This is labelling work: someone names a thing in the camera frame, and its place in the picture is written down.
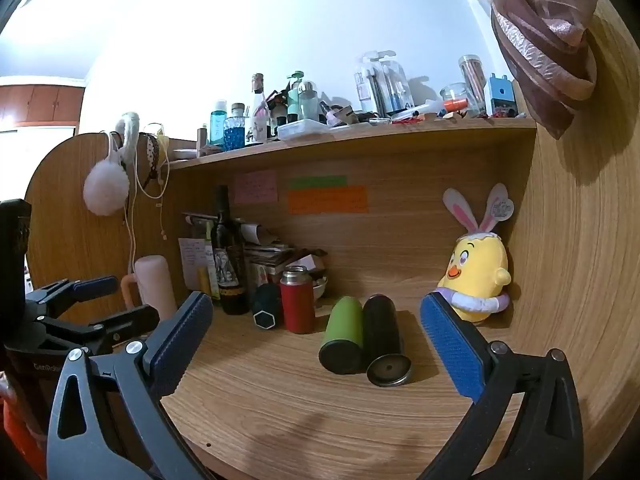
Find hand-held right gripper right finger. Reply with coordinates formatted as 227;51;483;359
416;290;586;480

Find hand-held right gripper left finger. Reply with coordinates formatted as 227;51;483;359
46;290;216;480

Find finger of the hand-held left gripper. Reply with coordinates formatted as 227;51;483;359
30;304;162;361
25;275;121;322

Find black cup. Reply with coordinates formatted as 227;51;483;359
362;294;415;388

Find dark green hexagon-label cup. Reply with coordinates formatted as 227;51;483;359
251;283;285;332

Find yellow chick plush toy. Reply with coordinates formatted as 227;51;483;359
436;183;516;323

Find white handwritten note sheet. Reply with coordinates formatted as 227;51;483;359
178;237;215;292

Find dark wine bottle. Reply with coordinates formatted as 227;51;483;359
210;185;251;316

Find white fluffy earmuffs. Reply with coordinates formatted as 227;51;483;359
82;111;142;217

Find red thermos bottle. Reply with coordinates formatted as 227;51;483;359
279;265;317;335

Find stack of papers and books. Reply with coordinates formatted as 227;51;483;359
239;220;329;286

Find dark patterned headband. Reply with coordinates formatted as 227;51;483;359
139;132;171;199

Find pink sticky note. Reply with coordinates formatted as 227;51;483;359
234;170;279;205

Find orange sticky note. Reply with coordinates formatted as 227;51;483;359
287;186;369;215

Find teal liquid bottle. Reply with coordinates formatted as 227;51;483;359
209;101;227;147

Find blue beaded glass jar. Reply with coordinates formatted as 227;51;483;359
223;103;247;152

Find green sticky note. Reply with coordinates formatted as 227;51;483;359
288;175;348;190

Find white pen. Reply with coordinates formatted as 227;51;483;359
400;102;444;122

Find clear bottle with cork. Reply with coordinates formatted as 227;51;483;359
249;73;269;144

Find white plastic tray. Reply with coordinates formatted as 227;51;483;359
277;119;329;142

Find short glass jar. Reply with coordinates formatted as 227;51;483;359
439;83;469;117

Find blue pencil sharpener box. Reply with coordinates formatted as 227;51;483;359
485;73;519;117

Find tall clear cylinder jar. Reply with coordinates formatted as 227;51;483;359
458;54;488;116

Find clear blister packages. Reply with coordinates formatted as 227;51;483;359
354;50;415;115

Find green-capped pump bottle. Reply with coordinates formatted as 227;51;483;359
286;70;306;122

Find brown tied curtain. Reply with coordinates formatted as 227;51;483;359
404;0;599;141

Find pink mug with handle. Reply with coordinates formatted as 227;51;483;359
120;255;179;323

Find white earphone cable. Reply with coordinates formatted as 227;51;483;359
122;122;168;273

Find wooden wall cabinet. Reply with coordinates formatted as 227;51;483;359
0;76;85;127

